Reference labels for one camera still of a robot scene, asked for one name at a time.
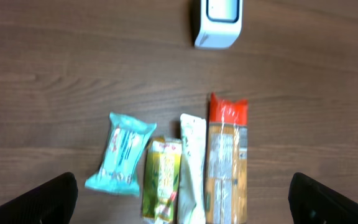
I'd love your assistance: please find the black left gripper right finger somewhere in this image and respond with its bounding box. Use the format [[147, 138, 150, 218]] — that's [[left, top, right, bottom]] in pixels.
[[288, 172, 358, 224]]

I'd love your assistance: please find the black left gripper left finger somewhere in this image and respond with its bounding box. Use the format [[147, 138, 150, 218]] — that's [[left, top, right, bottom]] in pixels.
[[0, 172, 78, 224]]

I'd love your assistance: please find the light blue wipes packet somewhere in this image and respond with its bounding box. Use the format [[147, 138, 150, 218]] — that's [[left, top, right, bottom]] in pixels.
[[85, 112, 157, 197]]

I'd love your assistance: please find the orange spaghetti packet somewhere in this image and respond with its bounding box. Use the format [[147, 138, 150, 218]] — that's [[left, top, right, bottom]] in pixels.
[[204, 93, 248, 223]]

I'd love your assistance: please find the green snack packet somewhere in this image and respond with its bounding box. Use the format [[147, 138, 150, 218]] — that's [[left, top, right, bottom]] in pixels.
[[142, 136, 182, 223]]

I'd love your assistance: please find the white cream tube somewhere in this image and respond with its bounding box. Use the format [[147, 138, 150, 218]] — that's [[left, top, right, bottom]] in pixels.
[[177, 113, 206, 224]]

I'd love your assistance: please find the white barcode scanner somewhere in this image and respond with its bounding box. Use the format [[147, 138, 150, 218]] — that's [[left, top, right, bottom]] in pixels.
[[191, 0, 243, 49]]

